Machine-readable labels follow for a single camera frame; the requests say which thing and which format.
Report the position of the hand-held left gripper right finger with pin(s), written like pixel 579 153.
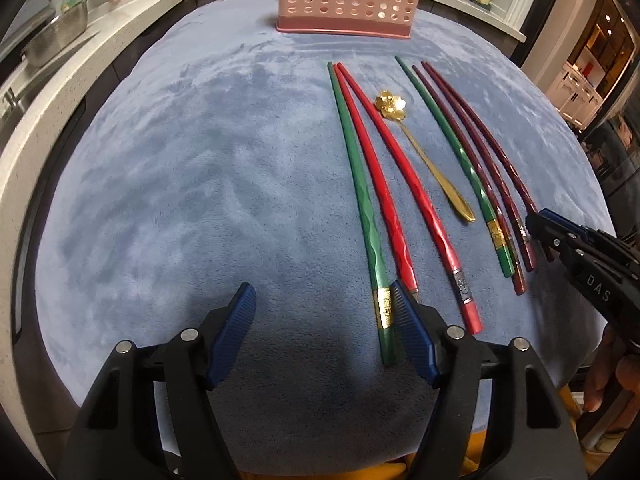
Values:
pixel 410 330

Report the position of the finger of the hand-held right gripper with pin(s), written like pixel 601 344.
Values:
pixel 547 232
pixel 562 220

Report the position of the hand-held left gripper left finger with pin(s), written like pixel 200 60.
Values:
pixel 235 330

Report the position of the dark red chopstick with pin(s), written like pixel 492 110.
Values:
pixel 524 192
pixel 520 280

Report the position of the green chopstick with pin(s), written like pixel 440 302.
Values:
pixel 470 172
pixel 360 185

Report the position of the gold flower spoon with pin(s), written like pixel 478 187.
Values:
pixel 392 105

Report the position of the person's right hand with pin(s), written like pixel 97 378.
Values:
pixel 600 380

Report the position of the white display cabinet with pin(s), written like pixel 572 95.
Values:
pixel 575 95

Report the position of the blue fleece blanket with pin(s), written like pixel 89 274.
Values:
pixel 200 185

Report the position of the chrome sink faucet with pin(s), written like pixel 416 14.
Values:
pixel 11 100

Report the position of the steel pot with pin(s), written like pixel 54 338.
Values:
pixel 55 35

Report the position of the green dish soap bottle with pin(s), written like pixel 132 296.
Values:
pixel 70 2

